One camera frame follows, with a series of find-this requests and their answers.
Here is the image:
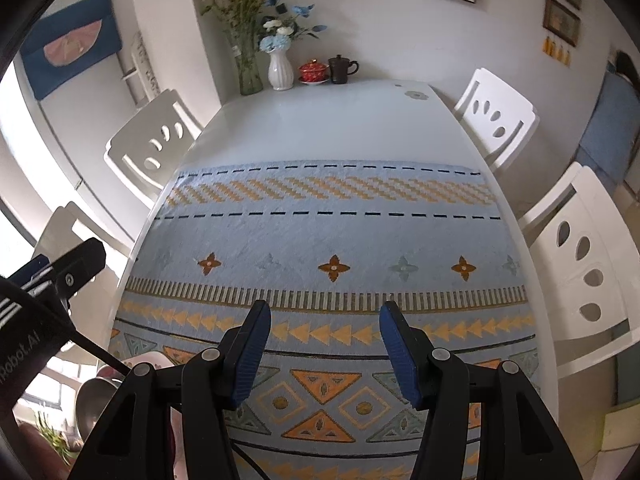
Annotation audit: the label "dark brown mug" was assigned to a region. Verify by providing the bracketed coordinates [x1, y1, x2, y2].
[327, 55, 360, 84]

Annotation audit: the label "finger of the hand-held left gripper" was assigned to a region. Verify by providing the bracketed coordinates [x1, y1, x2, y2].
[0, 256, 51, 288]
[30, 239, 107, 311]

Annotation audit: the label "white wall rack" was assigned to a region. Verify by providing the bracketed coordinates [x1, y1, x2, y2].
[122, 30, 163, 108]

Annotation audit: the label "yellow hanging ornaments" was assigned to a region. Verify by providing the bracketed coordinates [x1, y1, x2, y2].
[542, 36, 572, 66]

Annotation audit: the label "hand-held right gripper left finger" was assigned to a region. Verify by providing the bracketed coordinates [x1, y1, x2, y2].
[67, 300, 272, 480]

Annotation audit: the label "green potted plant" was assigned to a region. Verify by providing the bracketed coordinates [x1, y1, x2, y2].
[35, 407, 83, 466]

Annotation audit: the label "blue and white flowers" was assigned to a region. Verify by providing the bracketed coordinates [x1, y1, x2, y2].
[257, 0, 328, 53]

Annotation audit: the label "blue wall hanging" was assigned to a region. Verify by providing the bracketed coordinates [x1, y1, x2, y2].
[20, 0, 123, 101]

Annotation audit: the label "white ribbed vase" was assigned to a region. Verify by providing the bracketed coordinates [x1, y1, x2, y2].
[267, 49, 295, 92]

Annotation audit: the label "pink steel bowl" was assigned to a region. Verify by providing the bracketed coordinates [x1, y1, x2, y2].
[75, 365, 126, 438]

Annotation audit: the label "white dining chair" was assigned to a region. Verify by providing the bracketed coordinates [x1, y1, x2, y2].
[103, 89, 203, 206]
[517, 162, 628, 381]
[454, 67, 541, 173]
[32, 201, 136, 281]

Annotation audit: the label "blue patterned tablecloth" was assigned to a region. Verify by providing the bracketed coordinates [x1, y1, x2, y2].
[107, 162, 541, 480]

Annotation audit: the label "glass vase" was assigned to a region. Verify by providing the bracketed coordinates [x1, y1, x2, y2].
[235, 35, 264, 96]

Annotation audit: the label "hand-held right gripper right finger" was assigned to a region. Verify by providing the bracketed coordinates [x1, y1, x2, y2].
[379, 301, 583, 480]

